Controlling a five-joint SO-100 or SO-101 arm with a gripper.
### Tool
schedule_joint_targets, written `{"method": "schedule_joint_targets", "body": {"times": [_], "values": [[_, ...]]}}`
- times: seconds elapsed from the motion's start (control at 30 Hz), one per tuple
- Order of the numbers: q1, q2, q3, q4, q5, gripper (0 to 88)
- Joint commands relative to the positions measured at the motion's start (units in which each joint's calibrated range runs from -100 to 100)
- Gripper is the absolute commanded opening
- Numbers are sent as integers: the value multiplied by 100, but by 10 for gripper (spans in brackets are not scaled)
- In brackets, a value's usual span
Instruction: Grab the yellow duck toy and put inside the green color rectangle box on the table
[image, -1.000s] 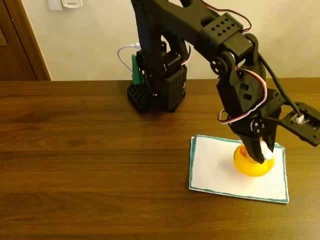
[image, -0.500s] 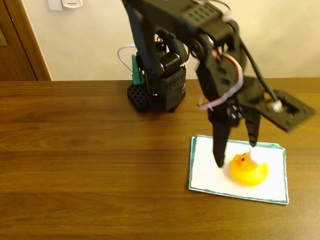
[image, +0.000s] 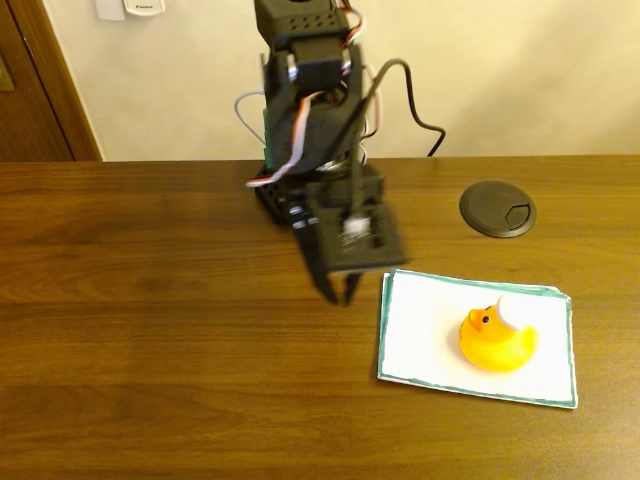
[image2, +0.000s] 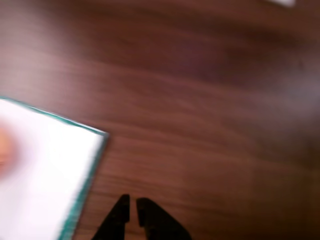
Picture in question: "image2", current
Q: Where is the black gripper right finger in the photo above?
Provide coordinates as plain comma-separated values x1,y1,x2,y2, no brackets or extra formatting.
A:
136,197,193,240

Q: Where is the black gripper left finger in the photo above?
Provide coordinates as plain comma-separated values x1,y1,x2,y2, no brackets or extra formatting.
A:
91,193,131,240

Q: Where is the white paper with green border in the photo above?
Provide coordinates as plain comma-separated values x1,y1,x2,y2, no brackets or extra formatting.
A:
0,96,110,240

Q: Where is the small white sheet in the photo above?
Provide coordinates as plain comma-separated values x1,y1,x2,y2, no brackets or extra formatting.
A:
264,0,297,8

